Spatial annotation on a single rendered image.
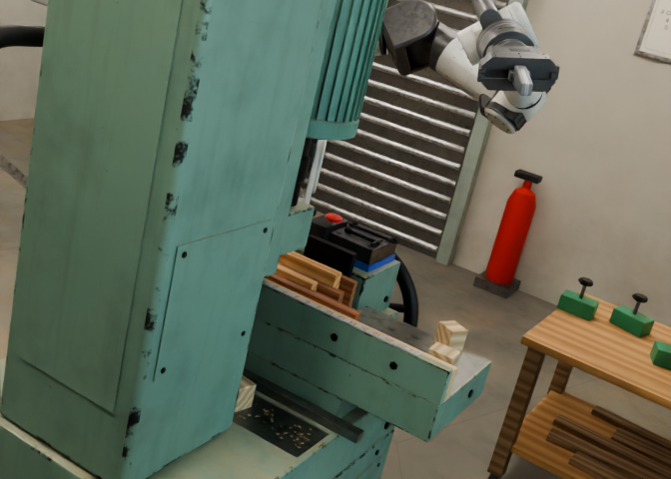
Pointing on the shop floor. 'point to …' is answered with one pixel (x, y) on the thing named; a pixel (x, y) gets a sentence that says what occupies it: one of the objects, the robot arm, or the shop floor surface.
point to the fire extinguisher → (510, 239)
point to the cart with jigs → (650, 443)
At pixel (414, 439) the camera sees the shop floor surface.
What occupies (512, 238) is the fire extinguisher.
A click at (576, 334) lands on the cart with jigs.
